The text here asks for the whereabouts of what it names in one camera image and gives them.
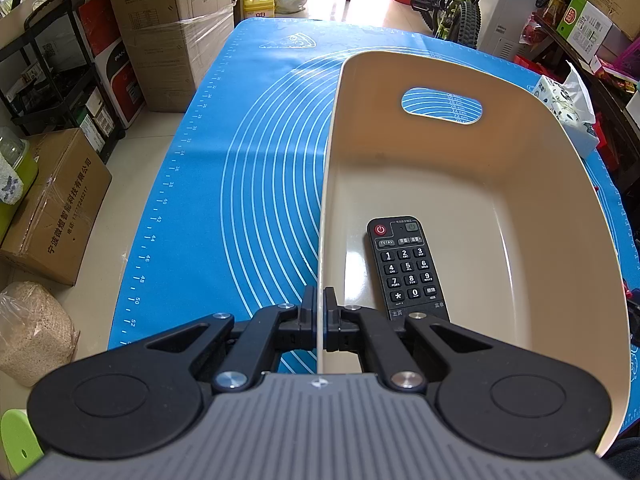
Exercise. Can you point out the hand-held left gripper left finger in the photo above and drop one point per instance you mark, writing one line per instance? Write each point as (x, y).
(311, 317)

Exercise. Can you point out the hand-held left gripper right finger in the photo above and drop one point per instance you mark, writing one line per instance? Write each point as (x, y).
(330, 317)

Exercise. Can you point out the beige plastic bin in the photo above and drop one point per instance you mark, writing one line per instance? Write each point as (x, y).
(450, 170)

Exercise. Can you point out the black remote control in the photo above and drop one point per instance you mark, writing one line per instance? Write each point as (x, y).
(406, 270)

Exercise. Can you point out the blue silicone mat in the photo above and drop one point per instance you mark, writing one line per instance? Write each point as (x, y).
(260, 110)

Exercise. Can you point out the clear bag of grain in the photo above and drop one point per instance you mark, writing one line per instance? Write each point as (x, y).
(35, 330)

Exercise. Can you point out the taped cardboard box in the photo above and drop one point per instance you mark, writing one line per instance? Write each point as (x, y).
(55, 200)

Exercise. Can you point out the plastic-wrapped cardboard box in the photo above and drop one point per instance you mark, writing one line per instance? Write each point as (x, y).
(170, 65)

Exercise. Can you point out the red and white box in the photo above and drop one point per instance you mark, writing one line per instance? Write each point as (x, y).
(120, 80)

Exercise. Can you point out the printed tissue pack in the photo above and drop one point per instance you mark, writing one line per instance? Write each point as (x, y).
(565, 105)

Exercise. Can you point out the green plastic stool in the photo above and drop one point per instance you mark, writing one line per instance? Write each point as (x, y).
(17, 440)

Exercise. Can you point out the green plastic container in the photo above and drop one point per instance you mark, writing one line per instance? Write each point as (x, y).
(12, 185)

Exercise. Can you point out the green bicycle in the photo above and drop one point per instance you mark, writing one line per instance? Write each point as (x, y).
(460, 10)

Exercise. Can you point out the dark wooden shelf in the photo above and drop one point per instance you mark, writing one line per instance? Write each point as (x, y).
(615, 105)

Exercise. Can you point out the black metal rack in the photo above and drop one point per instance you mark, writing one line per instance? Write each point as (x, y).
(60, 65)

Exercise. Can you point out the white appliance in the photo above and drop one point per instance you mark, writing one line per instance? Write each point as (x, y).
(520, 5)

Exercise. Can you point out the green and white box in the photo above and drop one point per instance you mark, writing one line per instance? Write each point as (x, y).
(585, 25)

